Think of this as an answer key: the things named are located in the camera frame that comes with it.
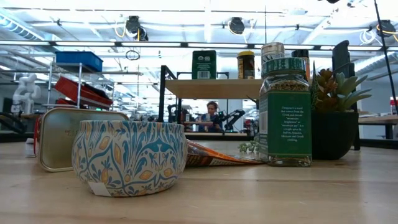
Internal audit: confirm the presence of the red plastic tray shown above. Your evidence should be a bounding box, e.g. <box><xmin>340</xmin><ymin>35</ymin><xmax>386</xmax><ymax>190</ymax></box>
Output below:
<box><xmin>54</xmin><ymin>75</ymin><xmax>114</xmax><ymax>110</ymax></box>

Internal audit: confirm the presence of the blue patterned candle tin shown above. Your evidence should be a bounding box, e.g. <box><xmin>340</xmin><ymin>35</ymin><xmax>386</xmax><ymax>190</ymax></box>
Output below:
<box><xmin>71</xmin><ymin>119</ymin><xmax>188</xmax><ymax>198</ymax></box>

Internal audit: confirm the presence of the person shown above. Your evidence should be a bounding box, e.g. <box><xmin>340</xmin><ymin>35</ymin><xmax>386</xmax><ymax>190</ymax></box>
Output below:
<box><xmin>198</xmin><ymin>100</ymin><xmax>223</xmax><ymax>134</ymax></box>

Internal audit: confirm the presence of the yellow-lid spice jar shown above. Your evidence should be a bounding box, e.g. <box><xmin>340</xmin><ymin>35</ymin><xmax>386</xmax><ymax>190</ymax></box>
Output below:
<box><xmin>236</xmin><ymin>50</ymin><xmax>256</xmax><ymax>80</ymax></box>

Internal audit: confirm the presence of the metal storage rack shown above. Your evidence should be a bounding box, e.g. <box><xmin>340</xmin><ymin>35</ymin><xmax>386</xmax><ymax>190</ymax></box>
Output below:
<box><xmin>45</xmin><ymin>61</ymin><xmax>144</xmax><ymax>110</ymax></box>

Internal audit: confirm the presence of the black hanging cable ring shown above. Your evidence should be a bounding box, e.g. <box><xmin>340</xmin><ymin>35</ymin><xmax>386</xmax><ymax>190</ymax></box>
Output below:
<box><xmin>125</xmin><ymin>49</ymin><xmax>141</xmax><ymax>61</ymax></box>

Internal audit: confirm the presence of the succulent plant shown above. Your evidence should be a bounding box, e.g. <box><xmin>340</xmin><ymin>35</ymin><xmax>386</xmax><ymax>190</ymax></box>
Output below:
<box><xmin>238</xmin><ymin>61</ymin><xmax>373</xmax><ymax>161</ymax></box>

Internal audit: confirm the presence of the beige-lid round spice jar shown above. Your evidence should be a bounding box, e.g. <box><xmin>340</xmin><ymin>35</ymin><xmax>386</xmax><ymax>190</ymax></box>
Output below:
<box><xmin>261</xmin><ymin>42</ymin><xmax>285</xmax><ymax>60</ymax></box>

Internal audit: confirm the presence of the background wooden table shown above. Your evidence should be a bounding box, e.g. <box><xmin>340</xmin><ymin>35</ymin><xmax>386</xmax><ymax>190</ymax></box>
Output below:
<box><xmin>357</xmin><ymin>114</ymin><xmax>398</xmax><ymax>141</ymax></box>

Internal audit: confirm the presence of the blue storage bin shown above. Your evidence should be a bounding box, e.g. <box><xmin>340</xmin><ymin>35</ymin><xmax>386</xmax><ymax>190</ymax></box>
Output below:
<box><xmin>55</xmin><ymin>50</ymin><xmax>104</xmax><ymax>73</ymax></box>

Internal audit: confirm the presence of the orange spice bottle black cap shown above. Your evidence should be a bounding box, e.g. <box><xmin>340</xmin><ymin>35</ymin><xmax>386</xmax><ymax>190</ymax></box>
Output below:
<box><xmin>291</xmin><ymin>49</ymin><xmax>310</xmax><ymax>80</ymax></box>

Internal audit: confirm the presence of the green-lid oregano jar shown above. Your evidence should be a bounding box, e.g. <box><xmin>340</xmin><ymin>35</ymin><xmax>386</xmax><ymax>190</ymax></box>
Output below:
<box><xmin>258</xmin><ymin>57</ymin><xmax>313</xmax><ymax>168</ymax></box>

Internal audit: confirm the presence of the red rectangular tin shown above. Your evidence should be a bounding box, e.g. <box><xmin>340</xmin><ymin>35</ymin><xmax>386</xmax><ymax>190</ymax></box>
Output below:
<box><xmin>32</xmin><ymin>106</ymin><xmax>131</xmax><ymax>173</ymax></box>

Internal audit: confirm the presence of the wooden shelf with black frame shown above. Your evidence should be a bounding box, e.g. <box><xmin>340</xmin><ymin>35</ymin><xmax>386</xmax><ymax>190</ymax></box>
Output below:
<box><xmin>157</xmin><ymin>64</ymin><xmax>362</xmax><ymax>151</ymax></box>

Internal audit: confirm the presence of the dark green rectangular tin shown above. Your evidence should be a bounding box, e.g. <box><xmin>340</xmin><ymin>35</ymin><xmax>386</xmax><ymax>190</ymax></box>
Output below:
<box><xmin>191</xmin><ymin>50</ymin><xmax>218</xmax><ymax>80</ymax></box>

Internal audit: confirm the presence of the orange spice packet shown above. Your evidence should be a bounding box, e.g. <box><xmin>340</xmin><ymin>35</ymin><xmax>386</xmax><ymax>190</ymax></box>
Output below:
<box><xmin>185</xmin><ymin>139</ymin><xmax>266</xmax><ymax>167</ymax></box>

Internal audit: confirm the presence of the black ceiling-mounted device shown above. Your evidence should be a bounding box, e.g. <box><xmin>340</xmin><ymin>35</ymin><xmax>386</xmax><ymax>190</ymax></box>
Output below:
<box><xmin>375</xmin><ymin>19</ymin><xmax>397</xmax><ymax>39</ymax></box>
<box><xmin>125</xmin><ymin>15</ymin><xmax>149</xmax><ymax>42</ymax></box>
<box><xmin>228</xmin><ymin>16</ymin><xmax>246</xmax><ymax>35</ymax></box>

